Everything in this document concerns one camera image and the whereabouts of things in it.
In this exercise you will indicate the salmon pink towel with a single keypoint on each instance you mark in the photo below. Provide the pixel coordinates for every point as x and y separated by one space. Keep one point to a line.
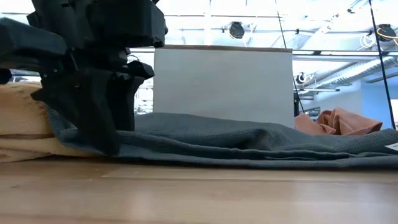
345 123

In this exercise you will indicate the beige fabric storage box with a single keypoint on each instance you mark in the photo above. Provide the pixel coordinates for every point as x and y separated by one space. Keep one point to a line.
222 87

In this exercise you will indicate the grey waffle towel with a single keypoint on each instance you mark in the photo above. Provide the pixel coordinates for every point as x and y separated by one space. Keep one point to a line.
233 143

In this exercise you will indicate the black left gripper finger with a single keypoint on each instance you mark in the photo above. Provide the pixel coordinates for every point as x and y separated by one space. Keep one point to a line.
127 105
87 115

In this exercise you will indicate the yellow towel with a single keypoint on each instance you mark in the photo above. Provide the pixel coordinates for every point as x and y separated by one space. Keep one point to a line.
21 118

